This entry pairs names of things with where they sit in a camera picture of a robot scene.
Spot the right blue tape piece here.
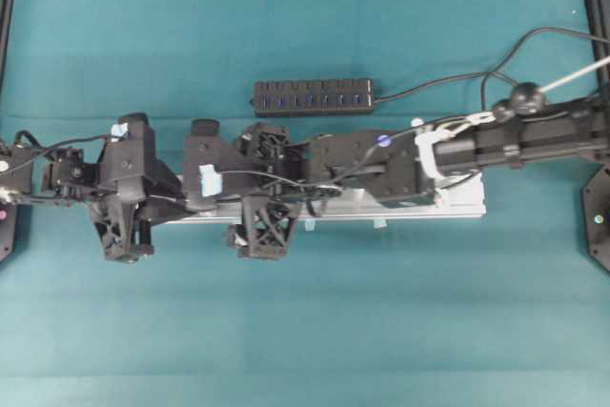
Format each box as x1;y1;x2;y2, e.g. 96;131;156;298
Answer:
373;218;388;230

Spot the black frame post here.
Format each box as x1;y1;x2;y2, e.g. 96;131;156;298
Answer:
584;0;609;86
0;0;14;83

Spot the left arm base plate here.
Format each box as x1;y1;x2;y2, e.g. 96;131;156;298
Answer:
0;203;19;262

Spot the left black frame post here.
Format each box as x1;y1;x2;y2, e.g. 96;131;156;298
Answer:
0;0;14;83

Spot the left camera black cable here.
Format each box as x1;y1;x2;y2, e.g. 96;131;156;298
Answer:
13;132;120;174

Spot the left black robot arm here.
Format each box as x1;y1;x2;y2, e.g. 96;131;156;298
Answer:
1;120;192;263

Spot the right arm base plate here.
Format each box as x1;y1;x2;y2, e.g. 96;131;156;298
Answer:
580;164;610;274

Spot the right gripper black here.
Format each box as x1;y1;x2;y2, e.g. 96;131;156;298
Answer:
182;123;303;259

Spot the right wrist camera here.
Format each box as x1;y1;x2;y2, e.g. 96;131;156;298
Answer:
191;118;220;137

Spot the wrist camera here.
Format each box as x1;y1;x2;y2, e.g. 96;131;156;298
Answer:
110;112;155;146
191;118;220;137

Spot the aluminium extrusion rail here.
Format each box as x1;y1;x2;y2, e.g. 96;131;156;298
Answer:
168;175;486;224

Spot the black USB hub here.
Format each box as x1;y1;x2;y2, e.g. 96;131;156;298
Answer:
252;78;375;117

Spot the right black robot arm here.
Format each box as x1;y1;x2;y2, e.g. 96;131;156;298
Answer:
182;92;609;259

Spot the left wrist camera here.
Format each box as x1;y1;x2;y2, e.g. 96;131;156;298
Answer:
110;112;155;146

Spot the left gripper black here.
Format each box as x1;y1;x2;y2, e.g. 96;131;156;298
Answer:
90;144;196;265

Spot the black USB cable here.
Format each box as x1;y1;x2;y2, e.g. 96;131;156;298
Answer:
371;26;610;112

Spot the right black frame post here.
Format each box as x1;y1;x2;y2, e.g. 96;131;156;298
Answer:
584;0;609;86

